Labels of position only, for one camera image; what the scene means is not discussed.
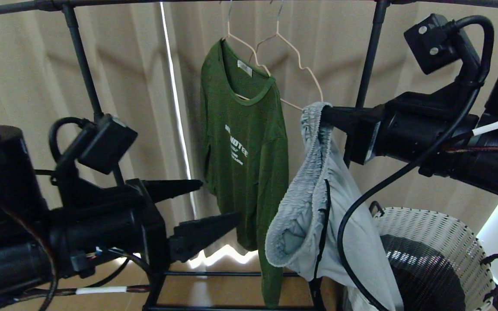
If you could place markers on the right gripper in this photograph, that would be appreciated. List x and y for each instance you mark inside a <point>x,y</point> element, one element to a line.
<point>413,134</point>

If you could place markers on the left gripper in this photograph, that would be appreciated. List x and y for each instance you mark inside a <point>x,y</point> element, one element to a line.
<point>110,233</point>

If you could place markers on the green long-sleeved shirt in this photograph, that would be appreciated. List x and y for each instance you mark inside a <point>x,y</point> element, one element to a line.
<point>249,194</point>

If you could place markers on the pale grey shorts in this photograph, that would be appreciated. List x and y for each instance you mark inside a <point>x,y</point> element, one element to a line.
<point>344,224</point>

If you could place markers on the pink clothes hanger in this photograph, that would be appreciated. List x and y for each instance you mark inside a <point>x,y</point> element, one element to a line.
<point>228,32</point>
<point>277,30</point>

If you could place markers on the white laundry basket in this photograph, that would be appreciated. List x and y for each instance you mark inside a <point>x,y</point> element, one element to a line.
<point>439,224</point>

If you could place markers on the black clothes rack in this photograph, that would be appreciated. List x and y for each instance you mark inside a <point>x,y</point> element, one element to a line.
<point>74,39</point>

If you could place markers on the beige curtain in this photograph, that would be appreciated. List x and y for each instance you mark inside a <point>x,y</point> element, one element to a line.
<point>15,65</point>

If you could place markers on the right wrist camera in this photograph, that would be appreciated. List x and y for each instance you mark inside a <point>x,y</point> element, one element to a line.
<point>430,43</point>

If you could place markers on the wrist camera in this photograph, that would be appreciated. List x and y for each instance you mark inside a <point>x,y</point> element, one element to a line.
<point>430,43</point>
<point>106,142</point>

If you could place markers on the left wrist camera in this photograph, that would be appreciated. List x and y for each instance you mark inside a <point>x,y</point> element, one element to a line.
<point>106,142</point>

